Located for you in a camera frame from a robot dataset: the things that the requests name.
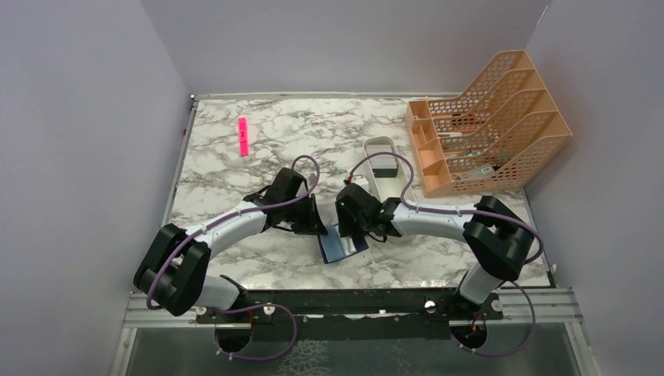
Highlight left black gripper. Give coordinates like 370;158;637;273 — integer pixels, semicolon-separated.
283;193;328;237

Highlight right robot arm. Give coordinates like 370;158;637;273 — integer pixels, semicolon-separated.
335;183;536;319

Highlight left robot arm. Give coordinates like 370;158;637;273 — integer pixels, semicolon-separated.
133;168;328;322

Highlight stack of grey cards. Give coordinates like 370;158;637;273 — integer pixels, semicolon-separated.
365;144;399;179

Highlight white oblong plastic tray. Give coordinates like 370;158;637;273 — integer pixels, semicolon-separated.
363;136;411;201

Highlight pink highlighter marker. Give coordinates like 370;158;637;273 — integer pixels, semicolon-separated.
237;117;249;157

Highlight pens in organizer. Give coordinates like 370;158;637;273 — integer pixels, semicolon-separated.
437;131;508;180

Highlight orange mesh file organizer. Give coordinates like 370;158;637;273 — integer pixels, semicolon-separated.
404;50;572;198

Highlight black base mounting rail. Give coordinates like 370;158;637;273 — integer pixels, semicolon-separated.
194;288;504;325

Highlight aluminium frame rail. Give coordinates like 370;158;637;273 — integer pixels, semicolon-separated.
122;288;584;329

